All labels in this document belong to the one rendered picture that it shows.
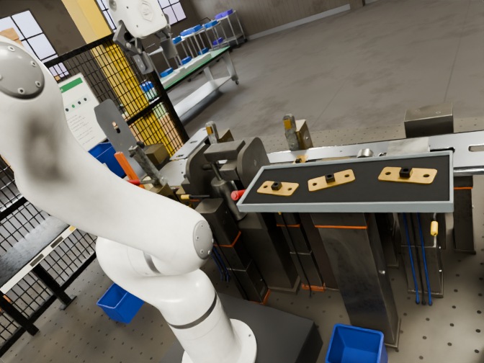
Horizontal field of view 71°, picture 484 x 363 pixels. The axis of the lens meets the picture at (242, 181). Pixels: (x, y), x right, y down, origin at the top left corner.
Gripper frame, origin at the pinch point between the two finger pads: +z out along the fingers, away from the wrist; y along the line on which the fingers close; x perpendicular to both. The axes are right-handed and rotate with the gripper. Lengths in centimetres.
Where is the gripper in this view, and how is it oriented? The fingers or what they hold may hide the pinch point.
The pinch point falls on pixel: (159, 60)
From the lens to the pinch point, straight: 79.5
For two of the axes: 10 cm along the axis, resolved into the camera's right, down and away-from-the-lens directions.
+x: -8.3, 0.5, 5.5
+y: 4.2, -6.0, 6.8
